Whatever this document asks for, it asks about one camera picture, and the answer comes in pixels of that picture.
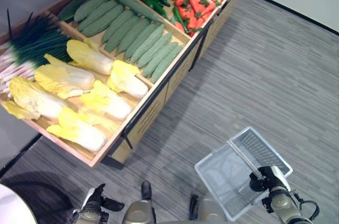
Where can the wooden produce display stand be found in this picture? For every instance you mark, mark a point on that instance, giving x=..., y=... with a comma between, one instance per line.
x=148, y=118

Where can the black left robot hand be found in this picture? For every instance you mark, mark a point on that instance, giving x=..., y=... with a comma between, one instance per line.
x=99, y=197

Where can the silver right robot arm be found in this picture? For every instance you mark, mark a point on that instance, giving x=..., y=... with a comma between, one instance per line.
x=283, y=205

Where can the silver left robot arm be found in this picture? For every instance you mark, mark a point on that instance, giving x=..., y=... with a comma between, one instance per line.
x=90, y=214

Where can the long smooth green gourd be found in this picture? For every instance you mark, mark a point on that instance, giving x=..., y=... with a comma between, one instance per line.
x=76, y=1
x=132, y=3

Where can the green onion bunch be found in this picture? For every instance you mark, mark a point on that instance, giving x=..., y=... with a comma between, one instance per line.
x=34, y=44

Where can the orange carrot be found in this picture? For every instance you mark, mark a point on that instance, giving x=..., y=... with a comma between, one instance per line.
x=180, y=26
x=197, y=3
x=192, y=22
x=184, y=12
x=179, y=1
x=209, y=9

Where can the yellow napa cabbage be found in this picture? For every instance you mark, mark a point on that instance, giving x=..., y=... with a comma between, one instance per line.
x=16, y=110
x=111, y=103
x=129, y=82
x=79, y=131
x=37, y=99
x=66, y=78
x=90, y=58

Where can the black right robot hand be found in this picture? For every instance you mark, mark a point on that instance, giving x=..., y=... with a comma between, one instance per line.
x=265, y=179

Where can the green chili pepper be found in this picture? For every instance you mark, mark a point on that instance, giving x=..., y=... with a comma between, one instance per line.
x=178, y=17

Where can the white round object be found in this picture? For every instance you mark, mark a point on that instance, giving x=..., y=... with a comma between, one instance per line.
x=13, y=205

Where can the silver left robot leg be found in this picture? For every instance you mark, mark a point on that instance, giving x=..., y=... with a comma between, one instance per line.
x=139, y=210

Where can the white plastic shopping basket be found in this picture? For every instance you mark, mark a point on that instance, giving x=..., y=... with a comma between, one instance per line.
x=225, y=176

